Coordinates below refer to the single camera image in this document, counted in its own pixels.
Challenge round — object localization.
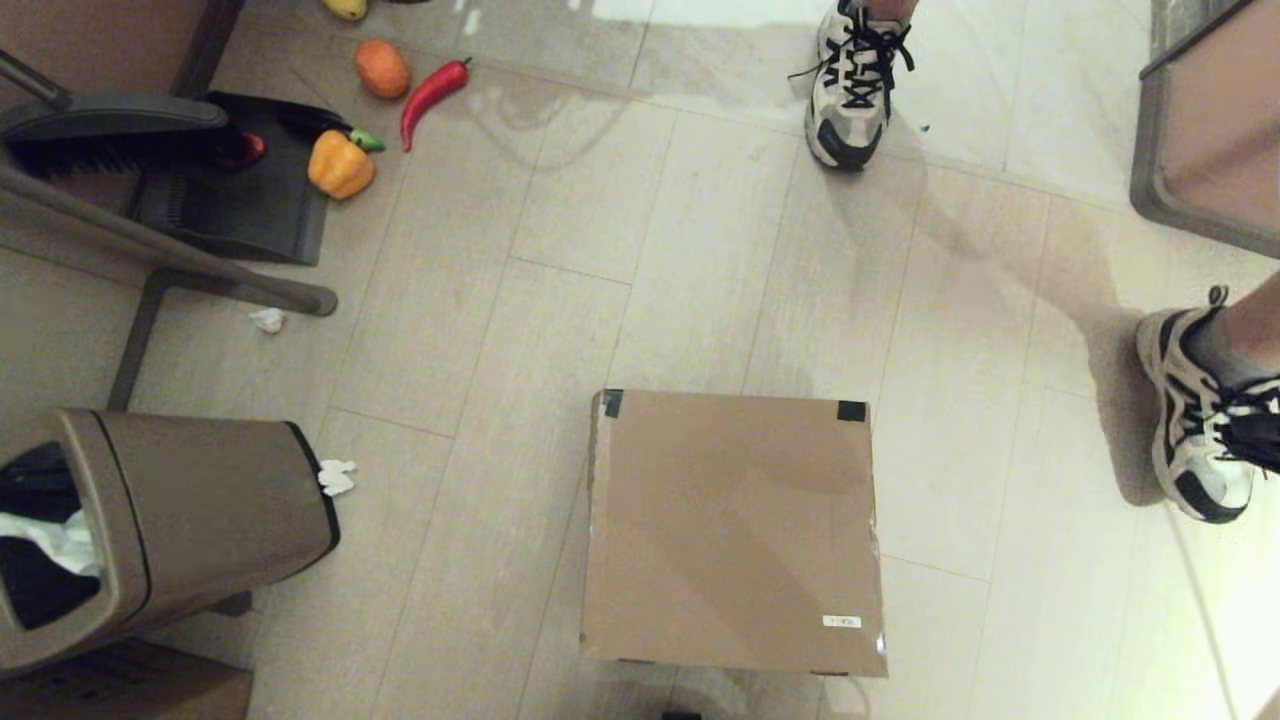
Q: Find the bare person leg grey sock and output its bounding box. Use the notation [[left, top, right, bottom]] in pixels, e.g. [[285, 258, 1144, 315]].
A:
[[1185, 270, 1280, 389]]

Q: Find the brown furniture panel dark edge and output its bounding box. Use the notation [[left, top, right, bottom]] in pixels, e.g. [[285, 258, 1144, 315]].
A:
[[0, 0, 248, 111]]

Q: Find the black bin liner bag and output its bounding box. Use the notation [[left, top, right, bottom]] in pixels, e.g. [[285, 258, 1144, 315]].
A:
[[0, 443, 104, 631]]

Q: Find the white grey black-laced sneaker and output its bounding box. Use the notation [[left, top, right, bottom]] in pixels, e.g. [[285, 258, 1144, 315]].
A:
[[788, 0, 916, 171], [1135, 285, 1280, 525]]

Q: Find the brown cardboard shoe box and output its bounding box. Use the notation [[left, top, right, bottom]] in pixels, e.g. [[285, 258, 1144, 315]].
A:
[[578, 388, 889, 679]]

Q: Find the red toy chili pepper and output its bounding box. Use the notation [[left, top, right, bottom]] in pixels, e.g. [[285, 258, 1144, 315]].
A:
[[400, 58, 473, 154]]

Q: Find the white paper waste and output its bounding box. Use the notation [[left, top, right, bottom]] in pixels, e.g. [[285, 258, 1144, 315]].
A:
[[0, 510, 104, 578]]

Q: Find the orange toy bell pepper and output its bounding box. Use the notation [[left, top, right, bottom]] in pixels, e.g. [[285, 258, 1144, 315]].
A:
[[308, 130, 378, 201]]

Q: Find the black plastic dustpan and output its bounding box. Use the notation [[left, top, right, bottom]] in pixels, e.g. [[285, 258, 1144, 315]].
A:
[[128, 92, 331, 268]]

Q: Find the dark toy eggplant green stem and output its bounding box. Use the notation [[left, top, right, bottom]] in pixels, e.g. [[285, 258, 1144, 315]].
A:
[[275, 105, 386, 154]]

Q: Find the orange toy fruit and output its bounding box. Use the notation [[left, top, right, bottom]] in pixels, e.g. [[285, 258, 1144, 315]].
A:
[[355, 39, 412, 101]]

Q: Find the brown trash bin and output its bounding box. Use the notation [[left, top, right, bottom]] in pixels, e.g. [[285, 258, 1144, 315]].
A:
[[0, 410, 341, 681]]

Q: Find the brown metal furniture frame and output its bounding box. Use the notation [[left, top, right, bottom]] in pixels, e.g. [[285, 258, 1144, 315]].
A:
[[0, 160, 339, 413]]

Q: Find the black broom with grey head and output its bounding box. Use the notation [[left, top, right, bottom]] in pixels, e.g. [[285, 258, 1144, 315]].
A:
[[0, 50, 249, 181]]

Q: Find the brown table with grey rim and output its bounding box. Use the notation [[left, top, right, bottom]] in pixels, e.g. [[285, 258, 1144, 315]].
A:
[[1128, 0, 1280, 261]]

